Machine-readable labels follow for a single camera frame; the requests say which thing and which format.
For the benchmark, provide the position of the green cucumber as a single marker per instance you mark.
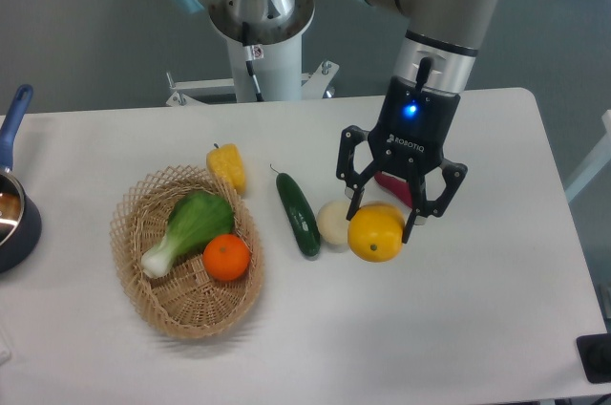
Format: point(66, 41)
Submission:
point(299, 214)

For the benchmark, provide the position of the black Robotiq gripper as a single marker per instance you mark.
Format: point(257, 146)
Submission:
point(413, 130)

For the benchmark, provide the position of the green bok choy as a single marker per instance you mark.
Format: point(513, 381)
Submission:
point(196, 219)

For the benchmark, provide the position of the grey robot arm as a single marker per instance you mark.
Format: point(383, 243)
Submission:
point(440, 46)

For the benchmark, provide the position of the blue saucepan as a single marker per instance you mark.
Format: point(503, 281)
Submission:
point(21, 224)

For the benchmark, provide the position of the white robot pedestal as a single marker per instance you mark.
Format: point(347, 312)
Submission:
point(264, 40)

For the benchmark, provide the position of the red chili pepper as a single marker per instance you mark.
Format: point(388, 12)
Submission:
point(399, 188)

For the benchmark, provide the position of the white frame at right edge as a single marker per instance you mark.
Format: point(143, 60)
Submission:
point(591, 165)

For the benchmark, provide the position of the yellow bell pepper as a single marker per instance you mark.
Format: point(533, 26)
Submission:
point(225, 162)

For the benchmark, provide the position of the yellow mango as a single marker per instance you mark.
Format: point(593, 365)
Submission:
point(375, 232)

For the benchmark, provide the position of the orange tangerine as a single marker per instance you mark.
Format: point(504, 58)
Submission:
point(226, 258)

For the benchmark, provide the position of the black device at table edge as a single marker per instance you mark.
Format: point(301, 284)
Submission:
point(594, 353)

